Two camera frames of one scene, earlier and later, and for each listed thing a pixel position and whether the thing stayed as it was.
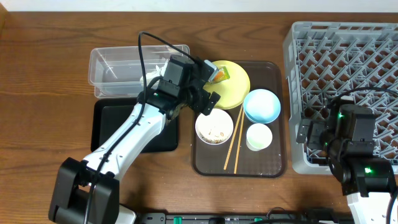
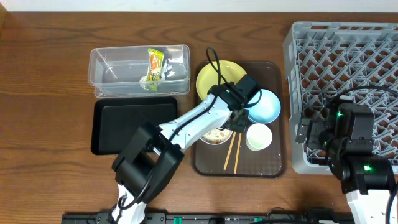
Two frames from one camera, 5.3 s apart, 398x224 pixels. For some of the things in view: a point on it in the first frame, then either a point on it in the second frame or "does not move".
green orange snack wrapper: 222,74 to 154,69
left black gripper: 204,92 to 238,121
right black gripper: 311,134 does not move
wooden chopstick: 240,134 does not move
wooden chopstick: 232,137 does not move
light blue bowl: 262,106 does not move
